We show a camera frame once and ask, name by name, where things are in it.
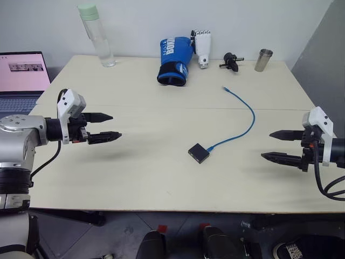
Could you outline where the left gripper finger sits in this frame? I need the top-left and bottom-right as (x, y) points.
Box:
(87, 131), (123, 146)
(86, 112), (114, 124)

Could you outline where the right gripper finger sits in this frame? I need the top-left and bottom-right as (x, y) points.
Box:
(268, 129), (307, 142)
(260, 151), (305, 169)

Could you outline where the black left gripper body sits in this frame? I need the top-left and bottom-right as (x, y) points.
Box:
(67, 113), (90, 144)

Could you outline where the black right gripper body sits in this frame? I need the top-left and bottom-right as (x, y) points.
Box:
(300, 128), (325, 173)

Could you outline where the small black box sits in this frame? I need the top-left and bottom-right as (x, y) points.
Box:
(187, 142), (211, 165)

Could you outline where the clear bottle with green lid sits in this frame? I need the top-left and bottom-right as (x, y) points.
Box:
(77, 3), (118, 69)

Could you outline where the open laptop with pink screen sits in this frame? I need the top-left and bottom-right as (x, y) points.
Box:
(0, 51), (52, 113)

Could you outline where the stainless steel cup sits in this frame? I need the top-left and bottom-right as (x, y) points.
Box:
(254, 48), (274, 73)

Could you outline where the black sneaker with white sole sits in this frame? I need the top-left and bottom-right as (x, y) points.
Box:
(272, 234), (336, 259)

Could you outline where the small black metal gadget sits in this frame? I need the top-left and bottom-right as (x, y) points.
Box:
(219, 52), (245, 73)

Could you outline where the blue boxing glove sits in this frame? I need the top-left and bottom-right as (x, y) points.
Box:
(156, 36), (196, 88)

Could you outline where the dark rounded shape red tab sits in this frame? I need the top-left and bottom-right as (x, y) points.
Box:
(135, 224), (169, 259)
(198, 222), (261, 259)

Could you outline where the white robot torso shell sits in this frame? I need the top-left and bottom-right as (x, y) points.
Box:
(0, 212), (36, 259)

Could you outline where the white robotic hand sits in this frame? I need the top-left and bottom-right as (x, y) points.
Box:
(189, 29), (212, 70)

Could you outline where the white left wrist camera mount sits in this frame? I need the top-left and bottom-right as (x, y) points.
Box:
(56, 88), (87, 145)

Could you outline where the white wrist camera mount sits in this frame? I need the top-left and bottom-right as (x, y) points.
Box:
(301, 106), (338, 167)
(56, 88), (87, 145)

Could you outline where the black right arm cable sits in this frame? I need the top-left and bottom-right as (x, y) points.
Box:
(312, 140), (345, 201)

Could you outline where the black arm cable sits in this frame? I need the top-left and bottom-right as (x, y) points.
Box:
(29, 88), (68, 183)
(312, 140), (345, 201)

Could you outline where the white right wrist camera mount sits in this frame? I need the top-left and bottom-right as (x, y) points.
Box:
(301, 106), (338, 167)

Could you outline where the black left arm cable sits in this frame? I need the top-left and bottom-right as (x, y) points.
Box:
(29, 88), (68, 183)

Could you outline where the blue cable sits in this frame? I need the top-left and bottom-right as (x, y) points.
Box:
(206, 86), (257, 152)

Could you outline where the black table frame leg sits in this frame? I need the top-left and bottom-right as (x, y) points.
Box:
(29, 208), (107, 227)

